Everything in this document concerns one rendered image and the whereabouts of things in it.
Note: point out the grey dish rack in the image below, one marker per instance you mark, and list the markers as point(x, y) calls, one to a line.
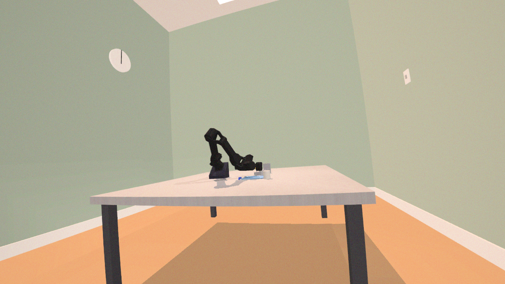
point(266, 166)

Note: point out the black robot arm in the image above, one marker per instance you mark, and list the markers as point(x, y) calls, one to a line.
point(246, 164)

